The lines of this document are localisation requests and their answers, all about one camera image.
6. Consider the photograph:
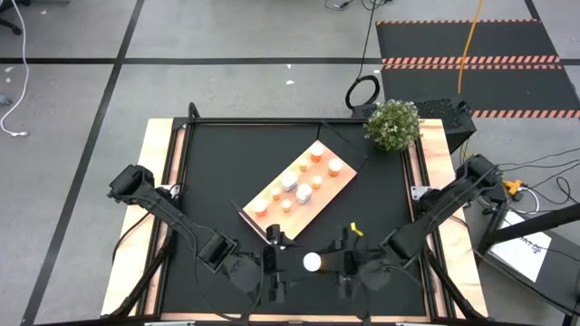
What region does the black table mat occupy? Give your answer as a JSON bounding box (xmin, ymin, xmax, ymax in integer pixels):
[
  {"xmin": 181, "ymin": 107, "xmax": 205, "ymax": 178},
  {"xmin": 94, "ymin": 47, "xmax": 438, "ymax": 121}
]
[{"xmin": 159, "ymin": 118, "xmax": 428, "ymax": 317}]

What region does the black coiled cable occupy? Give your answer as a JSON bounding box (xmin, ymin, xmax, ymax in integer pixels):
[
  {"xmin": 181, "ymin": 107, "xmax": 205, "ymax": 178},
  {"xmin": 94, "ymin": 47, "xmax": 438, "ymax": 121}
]
[{"xmin": 344, "ymin": 0, "xmax": 382, "ymax": 111}]

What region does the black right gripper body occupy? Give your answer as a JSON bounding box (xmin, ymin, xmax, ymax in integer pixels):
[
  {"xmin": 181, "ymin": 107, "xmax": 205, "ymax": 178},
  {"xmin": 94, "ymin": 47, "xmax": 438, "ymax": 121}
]
[{"xmin": 333, "ymin": 248, "xmax": 362, "ymax": 280}]

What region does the black metal rig frame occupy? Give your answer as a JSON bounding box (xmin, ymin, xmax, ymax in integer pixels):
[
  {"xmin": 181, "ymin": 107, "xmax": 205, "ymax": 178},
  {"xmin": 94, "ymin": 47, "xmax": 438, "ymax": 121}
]
[{"xmin": 100, "ymin": 101, "xmax": 490, "ymax": 326}]

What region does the black hazard-striped floor mat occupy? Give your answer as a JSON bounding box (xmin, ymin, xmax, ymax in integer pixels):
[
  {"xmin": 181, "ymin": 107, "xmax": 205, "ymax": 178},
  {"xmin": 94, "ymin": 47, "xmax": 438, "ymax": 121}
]
[
  {"xmin": 380, "ymin": 62, "xmax": 580, "ymax": 120},
  {"xmin": 374, "ymin": 18, "xmax": 563, "ymax": 64}
]

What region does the white cable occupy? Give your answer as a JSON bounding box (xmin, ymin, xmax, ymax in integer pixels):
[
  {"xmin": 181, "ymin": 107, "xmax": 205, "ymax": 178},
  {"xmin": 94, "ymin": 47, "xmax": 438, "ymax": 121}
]
[{"xmin": 0, "ymin": 0, "xmax": 31, "ymax": 138}]

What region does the white medicine bottle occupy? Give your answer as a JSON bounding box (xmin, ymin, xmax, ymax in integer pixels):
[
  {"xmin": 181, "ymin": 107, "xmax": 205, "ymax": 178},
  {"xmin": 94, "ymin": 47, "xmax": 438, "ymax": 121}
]
[
  {"xmin": 295, "ymin": 182, "xmax": 314, "ymax": 206},
  {"xmin": 280, "ymin": 170, "xmax": 299, "ymax": 193}
]

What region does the black side cart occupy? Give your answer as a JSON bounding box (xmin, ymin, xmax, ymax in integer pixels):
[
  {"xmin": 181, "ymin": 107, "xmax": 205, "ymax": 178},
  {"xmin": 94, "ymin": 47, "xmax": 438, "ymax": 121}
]
[{"xmin": 475, "ymin": 201, "xmax": 580, "ymax": 326}]

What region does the wooden cutting board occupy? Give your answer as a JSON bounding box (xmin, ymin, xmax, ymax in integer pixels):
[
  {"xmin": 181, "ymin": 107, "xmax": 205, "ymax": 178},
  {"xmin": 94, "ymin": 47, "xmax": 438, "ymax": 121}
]
[{"xmin": 237, "ymin": 139, "xmax": 356, "ymax": 254}]

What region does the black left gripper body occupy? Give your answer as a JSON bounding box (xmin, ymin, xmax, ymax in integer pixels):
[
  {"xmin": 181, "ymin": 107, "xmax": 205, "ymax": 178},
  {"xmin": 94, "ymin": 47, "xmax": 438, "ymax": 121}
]
[{"xmin": 260, "ymin": 243, "xmax": 280, "ymax": 287}]

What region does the yellow cable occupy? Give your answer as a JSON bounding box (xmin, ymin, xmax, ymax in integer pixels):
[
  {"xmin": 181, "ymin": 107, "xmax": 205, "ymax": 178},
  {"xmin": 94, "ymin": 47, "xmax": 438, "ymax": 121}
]
[{"xmin": 456, "ymin": 0, "xmax": 486, "ymax": 95}]

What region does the orange cable connector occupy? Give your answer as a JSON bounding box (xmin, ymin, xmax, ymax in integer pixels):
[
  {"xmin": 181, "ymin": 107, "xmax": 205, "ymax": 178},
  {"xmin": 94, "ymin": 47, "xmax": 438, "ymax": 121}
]
[{"xmin": 498, "ymin": 177, "xmax": 526, "ymax": 197}]

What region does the black office chair base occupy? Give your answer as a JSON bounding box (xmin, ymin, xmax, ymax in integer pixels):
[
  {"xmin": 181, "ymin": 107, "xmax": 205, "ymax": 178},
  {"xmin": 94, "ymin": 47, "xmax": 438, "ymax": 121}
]
[{"xmin": 0, "ymin": 0, "xmax": 32, "ymax": 36}]

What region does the potted green plant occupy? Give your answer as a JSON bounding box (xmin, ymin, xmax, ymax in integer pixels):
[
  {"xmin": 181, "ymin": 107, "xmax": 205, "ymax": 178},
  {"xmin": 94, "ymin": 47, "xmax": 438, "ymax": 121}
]
[{"xmin": 363, "ymin": 99, "xmax": 423, "ymax": 152}]

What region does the white paper sheet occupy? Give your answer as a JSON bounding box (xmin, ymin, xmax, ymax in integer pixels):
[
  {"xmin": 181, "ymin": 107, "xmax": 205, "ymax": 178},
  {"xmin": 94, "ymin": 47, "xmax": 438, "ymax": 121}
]
[{"xmin": 488, "ymin": 210, "xmax": 553, "ymax": 283}]

